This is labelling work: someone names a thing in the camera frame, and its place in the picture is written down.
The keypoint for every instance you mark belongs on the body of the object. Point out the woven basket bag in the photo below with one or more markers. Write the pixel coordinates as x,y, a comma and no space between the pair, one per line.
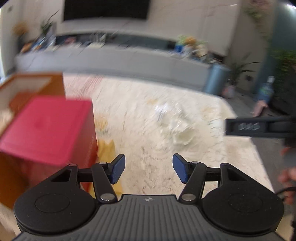
228,91

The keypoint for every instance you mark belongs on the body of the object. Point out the dark cabinet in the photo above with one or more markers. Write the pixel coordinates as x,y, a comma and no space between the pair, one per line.
284,104

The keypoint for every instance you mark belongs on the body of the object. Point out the orange-rimmed white box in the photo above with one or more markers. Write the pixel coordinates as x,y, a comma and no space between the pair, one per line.
55,85

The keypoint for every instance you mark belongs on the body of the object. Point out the brown teddy bear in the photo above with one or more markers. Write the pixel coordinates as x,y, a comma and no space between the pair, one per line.
190,41

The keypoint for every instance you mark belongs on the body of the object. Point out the hanging vine plant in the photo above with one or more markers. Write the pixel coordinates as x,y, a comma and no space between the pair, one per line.
256,11

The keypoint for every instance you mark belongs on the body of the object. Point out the potted long-leaf plant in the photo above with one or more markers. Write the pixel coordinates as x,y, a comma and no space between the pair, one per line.
238,69

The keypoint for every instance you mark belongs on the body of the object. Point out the dark vase with dried flowers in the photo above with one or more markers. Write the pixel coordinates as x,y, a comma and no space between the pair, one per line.
20,29

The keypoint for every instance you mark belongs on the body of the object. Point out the blue-grey trash can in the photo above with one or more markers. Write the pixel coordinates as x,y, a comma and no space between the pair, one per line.
217,78

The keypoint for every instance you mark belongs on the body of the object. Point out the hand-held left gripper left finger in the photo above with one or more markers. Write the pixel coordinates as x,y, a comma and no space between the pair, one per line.
118,169

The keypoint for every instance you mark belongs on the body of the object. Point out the large leafy green plant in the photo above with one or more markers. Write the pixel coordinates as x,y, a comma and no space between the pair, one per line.
285,69

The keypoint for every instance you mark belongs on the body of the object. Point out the green plant in glass vase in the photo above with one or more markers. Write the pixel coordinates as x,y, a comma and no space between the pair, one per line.
47,25

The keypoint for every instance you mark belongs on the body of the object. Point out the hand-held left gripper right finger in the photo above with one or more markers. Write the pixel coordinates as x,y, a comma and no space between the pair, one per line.
180,168

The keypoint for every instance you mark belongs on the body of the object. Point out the crumpled clear plastic wrap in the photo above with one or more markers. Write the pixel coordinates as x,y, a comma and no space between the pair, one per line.
178,129

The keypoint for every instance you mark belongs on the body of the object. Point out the black curved television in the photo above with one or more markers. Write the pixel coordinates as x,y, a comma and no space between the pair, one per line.
106,9

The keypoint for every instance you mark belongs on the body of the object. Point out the pink space heater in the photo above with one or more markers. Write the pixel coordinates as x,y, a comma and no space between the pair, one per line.
260,107

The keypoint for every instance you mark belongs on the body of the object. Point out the blue water jug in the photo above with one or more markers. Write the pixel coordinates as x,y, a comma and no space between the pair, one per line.
266,90

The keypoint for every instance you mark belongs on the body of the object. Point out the red box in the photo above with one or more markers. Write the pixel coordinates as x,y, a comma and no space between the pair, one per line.
46,125

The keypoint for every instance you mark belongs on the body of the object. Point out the person's right hand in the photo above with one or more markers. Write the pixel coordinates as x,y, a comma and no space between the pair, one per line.
286,179

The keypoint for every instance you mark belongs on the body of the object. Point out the white marble television cabinet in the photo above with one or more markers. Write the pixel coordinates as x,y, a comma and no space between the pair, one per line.
115,62

